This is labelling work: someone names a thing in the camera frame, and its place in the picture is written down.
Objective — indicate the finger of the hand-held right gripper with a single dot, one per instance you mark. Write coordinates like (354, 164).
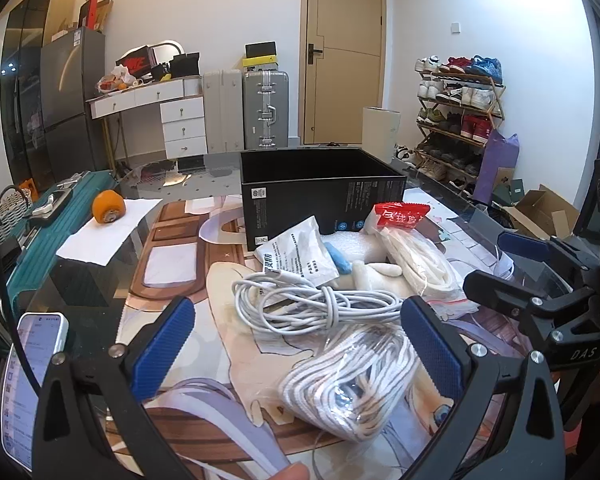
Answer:
(495, 287)
(525, 246)

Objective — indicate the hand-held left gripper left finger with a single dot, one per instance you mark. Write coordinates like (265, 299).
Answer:
(165, 342)

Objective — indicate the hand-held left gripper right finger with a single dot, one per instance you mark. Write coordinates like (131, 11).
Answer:
(430, 342)

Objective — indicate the white plush toy blue ear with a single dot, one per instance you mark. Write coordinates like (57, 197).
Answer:
(375, 272)

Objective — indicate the white medicine packet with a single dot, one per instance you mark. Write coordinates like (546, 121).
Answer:
(295, 255)

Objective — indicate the black cardboard box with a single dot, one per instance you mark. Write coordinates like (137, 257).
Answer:
(300, 200)

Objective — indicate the person's left hand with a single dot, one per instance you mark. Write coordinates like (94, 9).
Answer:
(291, 472)

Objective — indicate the open cardboard box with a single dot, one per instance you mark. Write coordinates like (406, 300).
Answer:
(540, 215)

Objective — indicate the purple bag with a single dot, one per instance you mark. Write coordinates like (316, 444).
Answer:
(500, 165)

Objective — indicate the white paper sheet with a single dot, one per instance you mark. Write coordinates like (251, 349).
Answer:
(105, 235)

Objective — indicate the smartphone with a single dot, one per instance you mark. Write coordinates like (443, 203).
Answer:
(30, 390)

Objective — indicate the wooden shoe rack with shoes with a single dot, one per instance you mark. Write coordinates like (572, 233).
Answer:
(455, 120)

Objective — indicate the orange wheel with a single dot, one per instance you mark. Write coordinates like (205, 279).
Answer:
(107, 206)

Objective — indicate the teal suitcase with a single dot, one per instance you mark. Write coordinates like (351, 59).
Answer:
(45, 240)

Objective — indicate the white air purifier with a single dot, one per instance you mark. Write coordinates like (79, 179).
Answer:
(380, 130)

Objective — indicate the wicker basket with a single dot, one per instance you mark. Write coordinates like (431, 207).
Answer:
(7, 215)

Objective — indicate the small orange object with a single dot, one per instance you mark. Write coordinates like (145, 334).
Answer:
(26, 190)

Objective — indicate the white desk with drawers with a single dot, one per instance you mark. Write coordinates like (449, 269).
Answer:
(180, 115)

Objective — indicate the silver suitcase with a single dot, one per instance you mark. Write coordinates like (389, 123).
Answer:
(265, 110)

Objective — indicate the grey refrigerator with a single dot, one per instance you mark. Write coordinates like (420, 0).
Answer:
(70, 105)

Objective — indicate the plastic bag of fruit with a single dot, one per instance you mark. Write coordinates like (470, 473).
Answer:
(114, 81)

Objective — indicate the beige door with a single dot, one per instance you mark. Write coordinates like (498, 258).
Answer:
(345, 50)

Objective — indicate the black box on desk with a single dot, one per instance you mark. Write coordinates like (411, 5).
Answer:
(185, 65)

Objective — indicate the red and black shoe box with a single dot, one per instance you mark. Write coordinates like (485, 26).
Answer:
(135, 62)

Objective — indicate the dark glass cabinet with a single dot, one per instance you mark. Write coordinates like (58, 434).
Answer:
(25, 85)

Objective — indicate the black and yellow box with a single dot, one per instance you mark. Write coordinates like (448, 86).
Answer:
(260, 55)

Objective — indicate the wall light switch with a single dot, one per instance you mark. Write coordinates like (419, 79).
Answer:
(454, 27)

